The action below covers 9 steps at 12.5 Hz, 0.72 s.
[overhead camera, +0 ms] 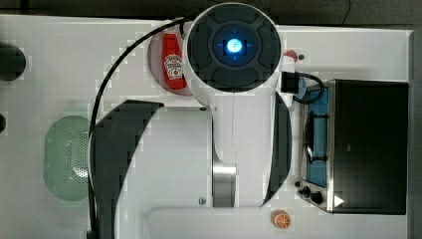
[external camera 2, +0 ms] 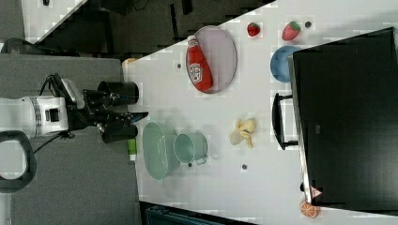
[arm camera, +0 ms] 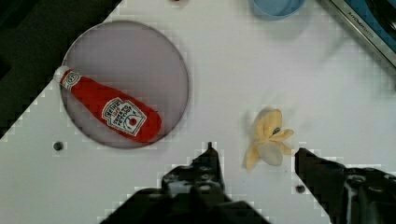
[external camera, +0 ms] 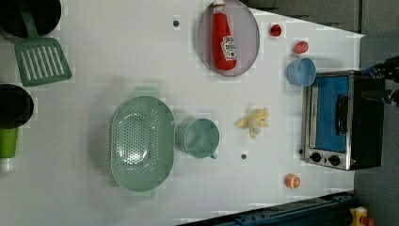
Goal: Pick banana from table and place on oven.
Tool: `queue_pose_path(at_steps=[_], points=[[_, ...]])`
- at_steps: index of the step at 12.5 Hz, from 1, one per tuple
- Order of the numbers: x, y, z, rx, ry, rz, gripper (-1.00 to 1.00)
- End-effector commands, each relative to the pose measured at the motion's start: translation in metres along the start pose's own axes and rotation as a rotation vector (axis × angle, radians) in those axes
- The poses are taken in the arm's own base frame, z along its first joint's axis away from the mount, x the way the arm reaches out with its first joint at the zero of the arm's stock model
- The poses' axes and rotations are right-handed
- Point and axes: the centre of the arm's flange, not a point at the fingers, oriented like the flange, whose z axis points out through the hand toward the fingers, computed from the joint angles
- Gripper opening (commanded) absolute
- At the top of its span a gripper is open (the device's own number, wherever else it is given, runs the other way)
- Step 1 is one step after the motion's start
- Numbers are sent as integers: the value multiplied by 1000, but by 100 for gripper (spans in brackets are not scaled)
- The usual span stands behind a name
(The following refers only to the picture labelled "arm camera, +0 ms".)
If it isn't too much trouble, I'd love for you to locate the yellow plush peeled banana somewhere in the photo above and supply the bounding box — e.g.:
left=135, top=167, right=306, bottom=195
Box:
left=245, top=109, right=294, bottom=170

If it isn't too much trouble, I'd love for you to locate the black steel toaster oven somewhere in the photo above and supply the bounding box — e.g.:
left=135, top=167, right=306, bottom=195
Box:
left=319, top=0, right=396, bottom=70

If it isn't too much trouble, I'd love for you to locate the blue bowl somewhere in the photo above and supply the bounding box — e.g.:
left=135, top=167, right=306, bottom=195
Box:
left=248, top=0, right=306, bottom=21

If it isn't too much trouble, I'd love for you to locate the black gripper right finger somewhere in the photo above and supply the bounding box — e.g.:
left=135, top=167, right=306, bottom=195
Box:
left=294, top=147, right=396, bottom=224

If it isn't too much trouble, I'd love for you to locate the purple round plate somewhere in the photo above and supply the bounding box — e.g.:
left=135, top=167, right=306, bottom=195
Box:
left=60, top=21, right=191, bottom=149

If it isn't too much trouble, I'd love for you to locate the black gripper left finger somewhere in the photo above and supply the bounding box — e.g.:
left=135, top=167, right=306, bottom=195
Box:
left=100, top=145, right=270, bottom=224

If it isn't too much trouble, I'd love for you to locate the red plush ketchup bottle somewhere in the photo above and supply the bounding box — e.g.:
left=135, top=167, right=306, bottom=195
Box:
left=53, top=65, right=163, bottom=143

